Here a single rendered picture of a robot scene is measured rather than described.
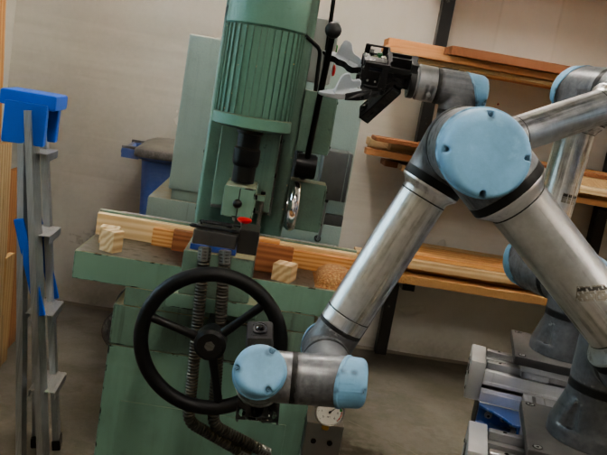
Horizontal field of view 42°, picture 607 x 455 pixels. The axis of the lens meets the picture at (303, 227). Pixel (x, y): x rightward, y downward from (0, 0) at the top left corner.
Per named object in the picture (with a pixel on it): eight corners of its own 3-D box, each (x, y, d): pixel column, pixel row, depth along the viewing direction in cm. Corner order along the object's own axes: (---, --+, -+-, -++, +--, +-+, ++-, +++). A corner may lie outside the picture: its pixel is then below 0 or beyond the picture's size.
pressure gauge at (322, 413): (311, 432, 163) (317, 395, 162) (310, 424, 167) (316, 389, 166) (340, 437, 164) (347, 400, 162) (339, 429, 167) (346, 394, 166)
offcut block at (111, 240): (111, 254, 164) (114, 232, 163) (98, 249, 165) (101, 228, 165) (121, 252, 167) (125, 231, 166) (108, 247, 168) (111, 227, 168)
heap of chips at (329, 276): (314, 287, 165) (317, 270, 165) (312, 272, 179) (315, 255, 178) (357, 293, 166) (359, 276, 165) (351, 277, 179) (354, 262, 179)
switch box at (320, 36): (305, 81, 200) (316, 17, 197) (304, 81, 209) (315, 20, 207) (330, 85, 200) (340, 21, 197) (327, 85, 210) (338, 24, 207)
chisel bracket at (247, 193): (219, 222, 173) (224, 184, 172) (224, 211, 187) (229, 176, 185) (252, 227, 173) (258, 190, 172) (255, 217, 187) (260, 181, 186)
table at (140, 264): (56, 289, 154) (60, 259, 153) (94, 255, 184) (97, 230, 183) (361, 337, 157) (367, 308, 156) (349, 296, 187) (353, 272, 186)
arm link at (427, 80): (429, 88, 171) (430, 111, 165) (408, 85, 171) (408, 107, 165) (438, 60, 165) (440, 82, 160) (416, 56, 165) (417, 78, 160)
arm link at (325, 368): (364, 341, 121) (293, 336, 121) (370, 367, 110) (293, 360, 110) (359, 390, 122) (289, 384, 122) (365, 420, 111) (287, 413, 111)
